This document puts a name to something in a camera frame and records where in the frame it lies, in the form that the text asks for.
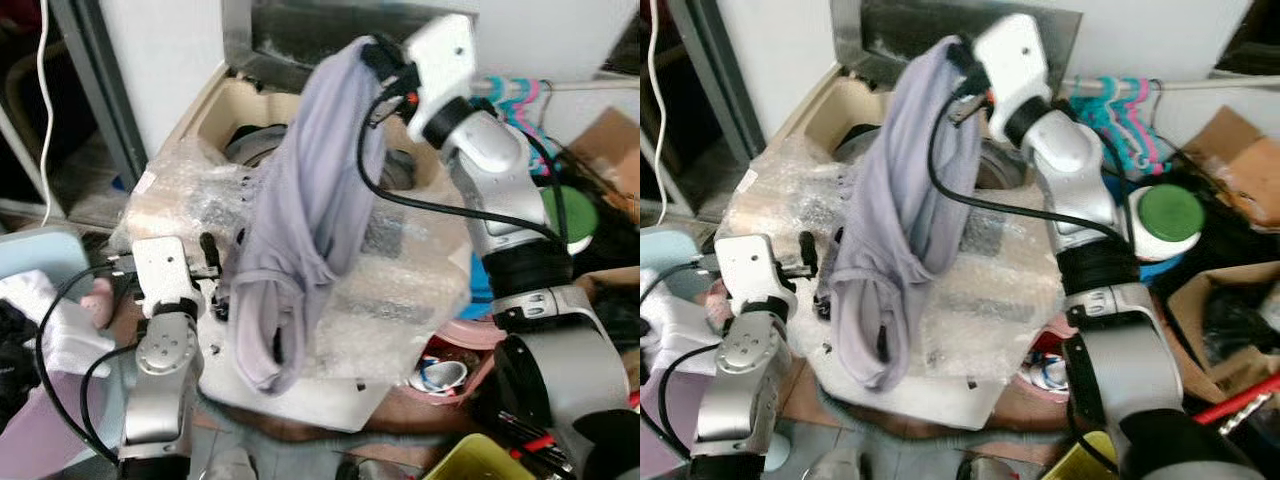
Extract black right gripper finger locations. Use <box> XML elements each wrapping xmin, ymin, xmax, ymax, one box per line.
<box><xmin>948</xmin><ymin>33</ymin><xmax>983</xmax><ymax>73</ymax></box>
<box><xmin>360</xmin><ymin>34</ymin><xmax>403</xmax><ymax>77</ymax></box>

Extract lilac grey garment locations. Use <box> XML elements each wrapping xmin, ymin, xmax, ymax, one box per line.
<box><xmin>824</xmin><ymin>34</ymin><xmax>987</xmax><ymax>394</ymax></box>
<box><xmin>227</xmin><ymin>37</ymin><xmax>389</xmax><ymax>397</ymax></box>

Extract pink and teal clothes hangers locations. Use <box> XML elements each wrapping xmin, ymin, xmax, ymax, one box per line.
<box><xmin>1064</xmin><ymin>75</ymin><xmax>1173</xmax><ymax>179</ymax></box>
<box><xmin>470</xmin><ymin>75</ymin><xmax>563</xmax><ymax>166</ymax></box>

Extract white top-load washing machine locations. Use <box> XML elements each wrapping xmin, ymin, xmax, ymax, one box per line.
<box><xmin>712</xmin><ymin>62</ymin><xmax>1069</xmax><ymax>433</ymax></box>
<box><xmin>108</xmin><ymin>62</ymin><xmax>479</xmax><ymax>433</ymax></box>

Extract grey washer lid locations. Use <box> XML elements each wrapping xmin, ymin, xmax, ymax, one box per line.
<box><xmin>220</xmin><ymin>0</ymin><xmax>483</xmax><ymax>93</ymax></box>
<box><xmin>830</xmin><ymin>0</ymin><xmax>1083</xmax><ymax>91</ymax></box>

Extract light blue plastic stool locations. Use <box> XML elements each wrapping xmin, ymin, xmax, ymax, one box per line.
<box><xmin>640</xmin><ymin>224</ymin><xmax>703</xmax><ymax>296</ymax></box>
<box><xmin>0</xmin><ymin>224</ymin><xmax>93</xmax><ymax>296</ymax></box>

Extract white cloth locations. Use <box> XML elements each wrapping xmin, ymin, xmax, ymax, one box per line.
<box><xmin>640</xmin><ymin>292</ymin><xmax>706</xmax><ymax>376</ymax></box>
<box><xmin>0</xmin><ymin>268</ymin><xmax>116</xmax><ymax>379</ymax></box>

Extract white jar with green lid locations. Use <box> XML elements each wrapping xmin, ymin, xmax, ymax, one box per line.
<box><xmin>1128</xmin><ymin>182</ymin><xmax>1207</xmax><ymax>263</ymax></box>
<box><xmin>540</xmin><ymin>184</ymin><xmax>601</xmax><ymax>255</ymax></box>

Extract brown cardboard box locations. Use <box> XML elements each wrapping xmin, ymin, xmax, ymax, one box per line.
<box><xmin>562</xmin><ymin>104</ymin><xmax>641</xmax><ymax>206</ymax></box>
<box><xmin>1178</xmin><ymin>104</ymin><xmax>1280</xmax><ymax>236</ymax></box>

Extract purple cloth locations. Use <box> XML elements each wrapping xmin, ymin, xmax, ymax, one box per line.
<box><xmin>0</xmin><ymin>384</ymin><xmax>113</xmax><ymax>480</ymax></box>
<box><xmin>640</xmin><ymin>398</ymin><xmax>701</xmax><ymax>480</ymax></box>

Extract pink plastic basin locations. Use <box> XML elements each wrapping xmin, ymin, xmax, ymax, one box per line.
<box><xmin>408</xmin><ymin>312</ymin><xmax>513</xmax><ymax>423</ymax></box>
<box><xmin>1018</xmin><ymin>318</ymin><xmax>1079</xmax><ymax>403</ymax></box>

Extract yellow plastic bin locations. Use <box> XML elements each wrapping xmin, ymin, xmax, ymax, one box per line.
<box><xmin>1040</xmin><ymin>430</ymin><xmax>1123</xmax><ymax>480</ymax></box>
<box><xmin>420</xmin><ymin>432</ymin><xmax>539</xmax><ymax>480</ymax></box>

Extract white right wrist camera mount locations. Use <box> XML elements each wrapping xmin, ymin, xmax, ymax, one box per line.
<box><xmin>402</xmin><ymin>14</ymin><xmax>477</xmax><ymax>143</ymax></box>
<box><xmin>973</xmin><ymin>13</ymin><xmax>1053</xmax><ymax>139</ymax></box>

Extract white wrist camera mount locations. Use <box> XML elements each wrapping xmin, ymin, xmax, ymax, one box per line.
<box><xmin>402</xmin><ymin>14</ymin><xmax>477</xmax><ymax>143</ymax></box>
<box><xmin>714</xmin><ymin>233</ymin><xmax>801</xmax><ymax>303</ymax></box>
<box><xmin>973</xmin><ymin>13</ymin><xmax>1053</xmax><ymax>139</ymax></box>
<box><xmin>130</xmin><ymin>236</ymin><xmax>203</xmax><ymax>307</ymax></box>

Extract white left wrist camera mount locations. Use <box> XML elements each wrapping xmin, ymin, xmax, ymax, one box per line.
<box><xmin>714</xmin><ymin>233</ymin><xmax>801</xmax><ymax>303</ymax></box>
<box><xmin>130</xmin><ymin>236</ymin><xmax>203</xmax><ymax>307</ymax></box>

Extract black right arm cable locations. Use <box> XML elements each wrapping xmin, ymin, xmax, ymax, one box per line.
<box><xmin>354</xmin><ymin>88</ymin><xmax>569</xmax><ymax>249</ymax></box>
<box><xmin>924</xmin><ymin>92</ymin><xmax>1133</xmax><ymax>249</ymax></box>

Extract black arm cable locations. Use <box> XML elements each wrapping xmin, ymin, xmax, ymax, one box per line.
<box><xmin>652</xmin><ymin>262</ymin><xmax>723</xmax><ymax>463</ymax></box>
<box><xmin>924</xmin><ymin>92</ymin><xmax>1133</xmax><ymax>249</ymax></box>
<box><xmin>34</xmin><ymin>260</ymin><xmax>143</xmax><ymax>469</ymax></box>
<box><xmin>354</xmin><ymin>88</ymin><xmax>569</xmax><ymax>249</ymax></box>

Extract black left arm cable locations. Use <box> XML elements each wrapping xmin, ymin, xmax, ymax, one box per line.
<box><xmin>652</xmin><ymin>262</ymin><xmax>723</xmax><ymax>463</ymax></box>
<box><xmin>34</xmin><ymin>260</ymin><xmax>143</xmax><ymax>469</ymax></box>

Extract dark grey door frame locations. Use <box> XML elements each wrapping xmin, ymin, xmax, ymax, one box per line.
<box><xmin>48</xmin><ymin>0</ymin><xmax>149</xmax><ymax>193</ymax></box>
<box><xmin>664</xmin><ymin>0</ymin><xmax>749</xmax><ymax>193</ymax></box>

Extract white hanging cable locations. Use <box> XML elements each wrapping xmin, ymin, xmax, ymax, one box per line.
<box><xmin>646</xmin><ymin>0</ymin><xmax>671</xmax><ymax>229</ymax></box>
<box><xmin>36</xmin><ymin>0</ymin><xmax>55</xmax><ymax>229</ymax></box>

